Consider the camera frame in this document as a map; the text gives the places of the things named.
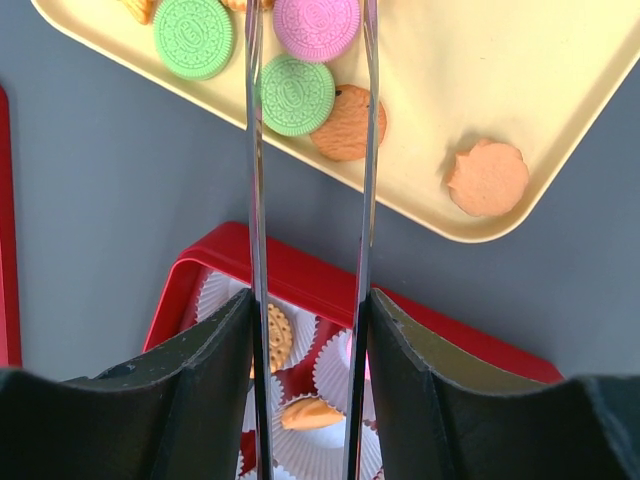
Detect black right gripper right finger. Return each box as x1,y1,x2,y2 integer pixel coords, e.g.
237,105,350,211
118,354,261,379
368,291,639,479

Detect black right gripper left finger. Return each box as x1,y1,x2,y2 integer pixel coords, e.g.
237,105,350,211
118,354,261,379
1,291,251,479

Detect tan rectangular biscuit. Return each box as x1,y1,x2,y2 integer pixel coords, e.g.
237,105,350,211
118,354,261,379
268,303,293,373

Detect orange round cookie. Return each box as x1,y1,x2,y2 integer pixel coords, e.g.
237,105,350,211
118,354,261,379
281,397,344,431

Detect metal tongs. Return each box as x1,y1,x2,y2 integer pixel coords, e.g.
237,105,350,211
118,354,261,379
244,1,379,479

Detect white paper cup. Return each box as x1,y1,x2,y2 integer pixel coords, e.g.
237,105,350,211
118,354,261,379
358,423,383,480
312,330,352,414
271,376,346,479
195,271,317,373

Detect red cookie box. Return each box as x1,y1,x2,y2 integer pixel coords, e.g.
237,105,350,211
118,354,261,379
146,222,561,479

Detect red box lid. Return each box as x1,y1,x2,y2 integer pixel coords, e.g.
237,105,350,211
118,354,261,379
1,88,22,367

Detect orange scalloped cookie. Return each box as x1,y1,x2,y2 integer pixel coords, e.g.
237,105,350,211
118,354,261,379
446,139,529,217

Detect brown chip cookie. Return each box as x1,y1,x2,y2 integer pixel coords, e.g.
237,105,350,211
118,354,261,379
310,84,370,162

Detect green sandwich cookie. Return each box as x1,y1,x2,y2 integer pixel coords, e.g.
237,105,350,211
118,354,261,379
153,0,234,81
261,54,335,137

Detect yellow tray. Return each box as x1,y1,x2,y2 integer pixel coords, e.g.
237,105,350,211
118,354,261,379
31,1,639,243

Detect pink sandwich cookie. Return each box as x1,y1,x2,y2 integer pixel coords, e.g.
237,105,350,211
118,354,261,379
272,0,361,63

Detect yellow flower cookie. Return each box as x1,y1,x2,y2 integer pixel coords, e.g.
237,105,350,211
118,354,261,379
120,0,155,25

